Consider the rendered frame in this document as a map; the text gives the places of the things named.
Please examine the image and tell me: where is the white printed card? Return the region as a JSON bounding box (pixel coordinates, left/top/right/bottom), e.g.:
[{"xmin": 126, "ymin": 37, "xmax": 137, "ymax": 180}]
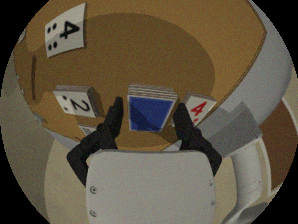
[{"xmin": 19, "ymin": 28, "xmax": 26, "ymax": 44}]

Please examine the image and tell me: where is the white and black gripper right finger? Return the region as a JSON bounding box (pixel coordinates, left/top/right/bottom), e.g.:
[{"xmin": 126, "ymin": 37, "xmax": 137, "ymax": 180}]
[{"xmin": 173, "ymin": 103, "xmax": 222, "ymax": 176}]

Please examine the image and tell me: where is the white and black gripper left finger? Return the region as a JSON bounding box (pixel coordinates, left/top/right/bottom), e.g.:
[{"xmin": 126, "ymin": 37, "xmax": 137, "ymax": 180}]
[{"xmin": 66, "ymin": 97, "xmax": 124, "ymax": 188}]

